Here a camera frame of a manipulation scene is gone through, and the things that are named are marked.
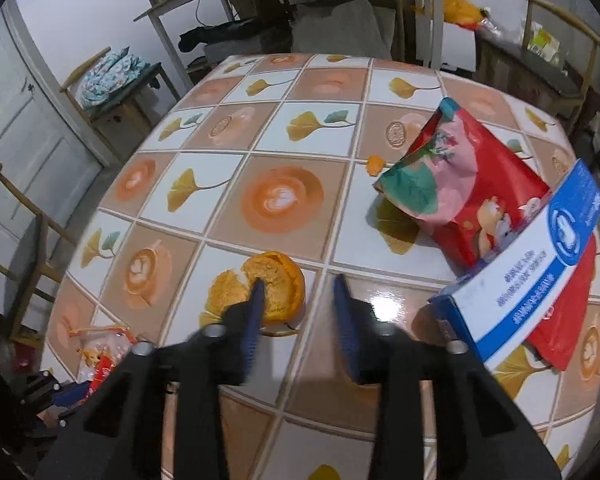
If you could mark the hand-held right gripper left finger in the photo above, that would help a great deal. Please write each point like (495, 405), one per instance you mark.
(252, 330)

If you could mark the light wooden chair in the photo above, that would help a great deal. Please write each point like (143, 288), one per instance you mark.
(45, 240)
(130, 105)

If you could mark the brown cardboard box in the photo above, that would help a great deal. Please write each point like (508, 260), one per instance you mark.
(255, 2)

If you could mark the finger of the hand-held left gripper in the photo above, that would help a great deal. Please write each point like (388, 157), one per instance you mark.
(45, 385)

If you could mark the blue white cardboard box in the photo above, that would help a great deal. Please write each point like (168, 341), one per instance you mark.
(525, 280)

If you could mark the floral red snack bag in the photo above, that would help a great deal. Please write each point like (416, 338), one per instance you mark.
(440, 185)

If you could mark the grey cushion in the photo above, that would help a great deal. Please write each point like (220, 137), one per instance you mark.
(340, 25)

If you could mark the large orange peel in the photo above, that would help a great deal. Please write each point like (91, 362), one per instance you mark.
(280, 280)

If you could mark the white panel door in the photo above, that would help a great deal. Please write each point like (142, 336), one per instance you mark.
(30, 135)

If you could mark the floral cloth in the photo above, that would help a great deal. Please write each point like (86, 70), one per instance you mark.
(110, 75)

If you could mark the black cloth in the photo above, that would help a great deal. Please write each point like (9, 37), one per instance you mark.
(215, 35)

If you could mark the green white food packet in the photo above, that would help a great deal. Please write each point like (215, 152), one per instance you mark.
(542, 42)

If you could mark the yellow plastic bag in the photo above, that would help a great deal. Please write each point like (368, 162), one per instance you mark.
(460, 10)

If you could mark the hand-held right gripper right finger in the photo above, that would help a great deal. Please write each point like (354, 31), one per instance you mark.
(345, 325)

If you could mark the clear snack wrapper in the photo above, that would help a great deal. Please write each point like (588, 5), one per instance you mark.
(102, 360)

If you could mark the wooden chair black seat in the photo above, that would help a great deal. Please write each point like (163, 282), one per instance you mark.
(530, 55)

